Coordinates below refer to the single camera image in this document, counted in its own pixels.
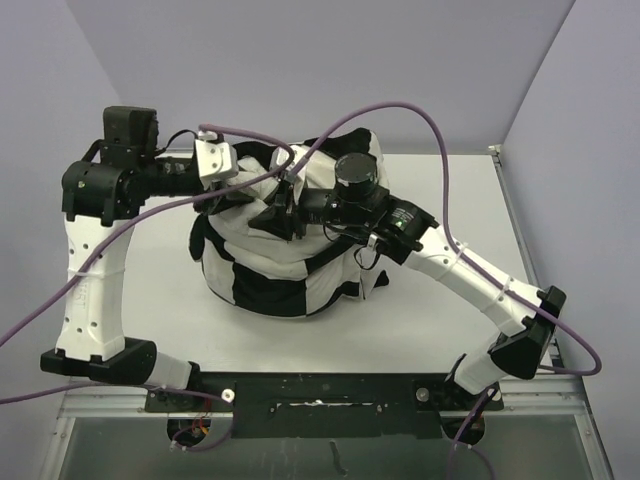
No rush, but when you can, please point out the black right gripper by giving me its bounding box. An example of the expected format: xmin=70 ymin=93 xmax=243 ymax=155
xmin=248 ymin=175 xmax=367 ymax=240

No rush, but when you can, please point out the black white checkered pillowcase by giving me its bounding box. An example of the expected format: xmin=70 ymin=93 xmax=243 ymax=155
xmin=189 ymin=127 xmax=389 ymax=318

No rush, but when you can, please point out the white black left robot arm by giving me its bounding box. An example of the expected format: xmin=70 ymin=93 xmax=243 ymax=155
xmin=40 ymin=106 xmax=208 ymax=411

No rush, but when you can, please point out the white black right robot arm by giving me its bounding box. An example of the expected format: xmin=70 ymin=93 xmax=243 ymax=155
xmin=249 ymin=153 xmax=566 ymax=409

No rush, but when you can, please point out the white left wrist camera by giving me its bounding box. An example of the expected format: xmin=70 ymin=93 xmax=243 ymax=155
xmin=194 ymin=130 xmax=239 ymax=190

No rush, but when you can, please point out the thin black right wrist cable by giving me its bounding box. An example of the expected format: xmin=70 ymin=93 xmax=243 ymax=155
xmin=352 ymin=239 xmax=384 ymax=274

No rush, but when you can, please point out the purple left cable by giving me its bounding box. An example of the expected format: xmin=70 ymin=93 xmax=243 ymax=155
xmin=0 ymin=124 xmax=296 ymax=454

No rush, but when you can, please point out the purple cable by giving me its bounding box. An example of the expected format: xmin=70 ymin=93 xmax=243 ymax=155
xmin=0 ymin=124 xmax=296 ymax=454
xmin=287 ymin=101 xmax=604 ymax=480

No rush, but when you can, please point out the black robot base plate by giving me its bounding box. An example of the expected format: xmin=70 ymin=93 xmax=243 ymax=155
xmin=144 ymin=372 xmax=478 ymax=439

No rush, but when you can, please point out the aluminium front frame rail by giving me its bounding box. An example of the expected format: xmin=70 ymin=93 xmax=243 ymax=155
xmin=58 ymin=373 xmax=588 ymax=418

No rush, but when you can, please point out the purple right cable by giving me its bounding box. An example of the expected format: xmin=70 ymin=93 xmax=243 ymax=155
xmin=287 ymin=101 xmax=604 ymax=480

